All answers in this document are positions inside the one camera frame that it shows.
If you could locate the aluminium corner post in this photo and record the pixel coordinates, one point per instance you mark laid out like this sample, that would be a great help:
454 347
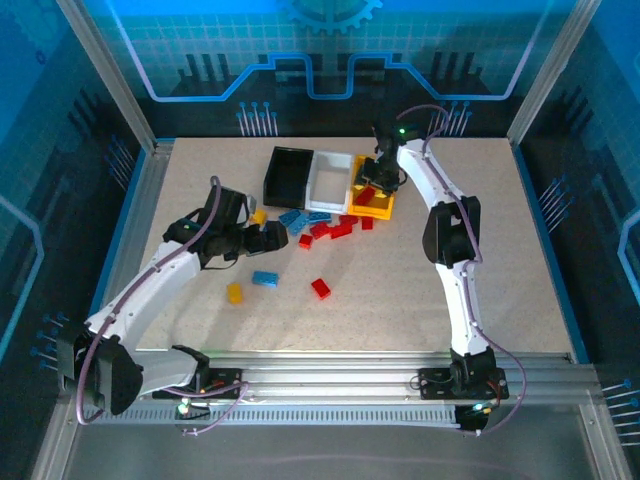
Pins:
111 75
549 75

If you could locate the black plastic bin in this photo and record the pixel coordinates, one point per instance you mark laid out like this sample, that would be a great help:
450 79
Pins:
287 177

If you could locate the yellow plastic bin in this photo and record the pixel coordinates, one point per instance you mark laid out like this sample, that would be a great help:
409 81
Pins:
380 210

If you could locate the aluminium frame rail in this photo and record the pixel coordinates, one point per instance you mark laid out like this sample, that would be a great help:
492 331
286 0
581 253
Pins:
325 372

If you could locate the yellow lego brick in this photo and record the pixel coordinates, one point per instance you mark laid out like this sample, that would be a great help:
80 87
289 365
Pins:
258 217
234 293

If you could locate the blue table edge strip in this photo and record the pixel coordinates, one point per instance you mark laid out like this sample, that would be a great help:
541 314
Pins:
131 190

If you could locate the blue printed backdrop panel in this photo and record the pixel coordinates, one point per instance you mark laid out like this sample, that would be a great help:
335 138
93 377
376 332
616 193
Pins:
325 65

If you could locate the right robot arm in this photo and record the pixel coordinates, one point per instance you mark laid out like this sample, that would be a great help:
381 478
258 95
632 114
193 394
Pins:
457 310

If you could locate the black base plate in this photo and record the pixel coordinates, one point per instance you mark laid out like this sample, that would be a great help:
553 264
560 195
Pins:
432 382
227 382

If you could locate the aluminium side rail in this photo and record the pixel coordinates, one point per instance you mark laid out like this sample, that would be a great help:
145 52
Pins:
150 170

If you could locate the white plastic bin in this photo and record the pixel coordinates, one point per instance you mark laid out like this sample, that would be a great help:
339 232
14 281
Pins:
327 185

